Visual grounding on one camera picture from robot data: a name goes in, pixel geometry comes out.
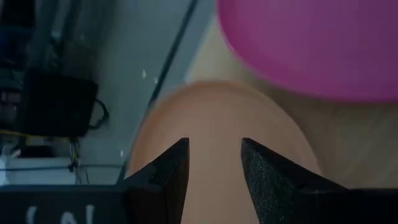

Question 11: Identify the black power box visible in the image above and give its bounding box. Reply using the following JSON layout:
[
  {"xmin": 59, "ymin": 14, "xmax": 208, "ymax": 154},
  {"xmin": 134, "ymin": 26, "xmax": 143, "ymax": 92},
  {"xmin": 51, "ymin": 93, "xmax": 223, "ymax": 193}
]
[{"xmin": 23, "ymin": 70, "xmax": 100, "ymax": 138}]

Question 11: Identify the black looped cable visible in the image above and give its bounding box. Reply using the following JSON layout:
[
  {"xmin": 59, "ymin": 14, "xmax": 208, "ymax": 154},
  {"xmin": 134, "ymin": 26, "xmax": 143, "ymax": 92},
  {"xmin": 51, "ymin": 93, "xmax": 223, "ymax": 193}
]
[{"xmin": 88, "ymin": 98, "xmax": 110, "ymax": 130}]

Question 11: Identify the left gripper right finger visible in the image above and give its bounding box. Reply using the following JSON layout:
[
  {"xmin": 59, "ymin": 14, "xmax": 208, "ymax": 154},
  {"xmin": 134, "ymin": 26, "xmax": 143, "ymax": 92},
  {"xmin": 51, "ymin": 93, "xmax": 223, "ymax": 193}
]
[{"xmin": 241, "ymin": 137, "xmax": 349, "ymax": 224}]

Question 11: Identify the peach plastic plate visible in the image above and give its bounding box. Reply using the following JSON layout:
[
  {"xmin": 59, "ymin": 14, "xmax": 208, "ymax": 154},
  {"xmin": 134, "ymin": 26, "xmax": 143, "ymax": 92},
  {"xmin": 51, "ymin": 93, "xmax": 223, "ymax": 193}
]
[{"xmin": 126, "ymin": 80, "xmax": 323, "ymax": 224}]

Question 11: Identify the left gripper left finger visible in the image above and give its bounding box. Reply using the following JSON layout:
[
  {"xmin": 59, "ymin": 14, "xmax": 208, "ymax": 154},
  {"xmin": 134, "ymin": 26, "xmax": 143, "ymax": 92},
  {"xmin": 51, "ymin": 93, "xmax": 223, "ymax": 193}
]
[{"xmin": 119, "ymin": 137, "xmax": 190, "ymax": 224}]

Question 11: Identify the magenta plastic plate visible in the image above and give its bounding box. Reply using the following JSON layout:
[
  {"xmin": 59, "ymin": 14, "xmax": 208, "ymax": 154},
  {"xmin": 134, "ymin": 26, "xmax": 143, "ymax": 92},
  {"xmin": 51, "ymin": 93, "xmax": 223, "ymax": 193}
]
[{"xmin": 216, "ymin": 0, "xmax": 398, "ymax": 103}]

